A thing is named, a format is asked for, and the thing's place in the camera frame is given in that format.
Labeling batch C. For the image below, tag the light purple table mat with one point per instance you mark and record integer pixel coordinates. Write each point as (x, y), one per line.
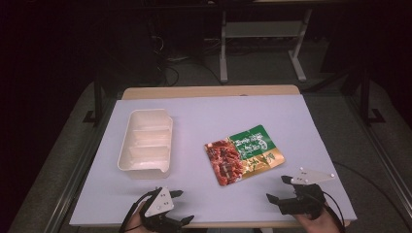
(200, 200)

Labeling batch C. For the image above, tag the person's left hand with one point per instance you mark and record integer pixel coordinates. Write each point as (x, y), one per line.
(133, 224)

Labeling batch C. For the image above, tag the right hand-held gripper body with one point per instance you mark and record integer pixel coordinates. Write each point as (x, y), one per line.
(304, 197)

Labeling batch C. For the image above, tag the white compartment tray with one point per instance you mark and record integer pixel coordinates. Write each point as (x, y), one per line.
(145, 145)

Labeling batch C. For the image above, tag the person's right hand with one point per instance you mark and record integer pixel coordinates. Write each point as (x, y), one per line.
(319, 224)

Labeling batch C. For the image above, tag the white metal stand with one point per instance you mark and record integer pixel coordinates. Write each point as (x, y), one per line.
(259, 29)

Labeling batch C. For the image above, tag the aluminium frame rail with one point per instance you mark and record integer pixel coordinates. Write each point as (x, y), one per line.
(76, 181)
(387, 163)

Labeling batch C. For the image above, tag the black metal stand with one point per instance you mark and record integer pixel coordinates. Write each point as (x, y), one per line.
(97, 100)
(365, 97)

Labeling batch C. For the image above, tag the green and red snack packet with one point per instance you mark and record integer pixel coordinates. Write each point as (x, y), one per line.
(244, 154)

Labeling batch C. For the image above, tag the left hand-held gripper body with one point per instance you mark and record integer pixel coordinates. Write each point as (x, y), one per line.
(159, 204)

